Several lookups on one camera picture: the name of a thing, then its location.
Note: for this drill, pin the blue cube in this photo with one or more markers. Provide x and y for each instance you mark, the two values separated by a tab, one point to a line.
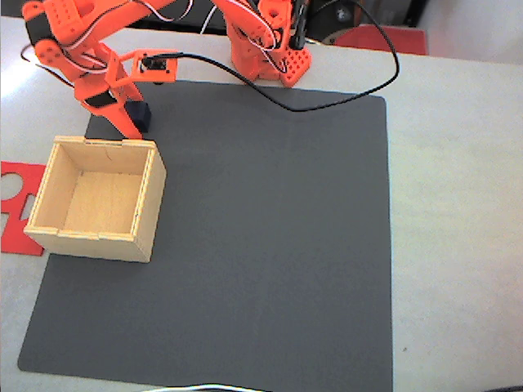
141	115

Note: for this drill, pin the wooden box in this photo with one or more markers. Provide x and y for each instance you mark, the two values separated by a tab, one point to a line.
102	204

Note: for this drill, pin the red shape cutout board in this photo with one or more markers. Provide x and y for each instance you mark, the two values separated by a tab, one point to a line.
14	241

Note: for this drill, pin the dark grey mat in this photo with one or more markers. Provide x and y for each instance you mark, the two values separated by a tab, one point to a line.
265	245

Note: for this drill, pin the gripper camera on orange mount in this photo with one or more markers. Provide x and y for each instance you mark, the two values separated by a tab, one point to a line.
157	65

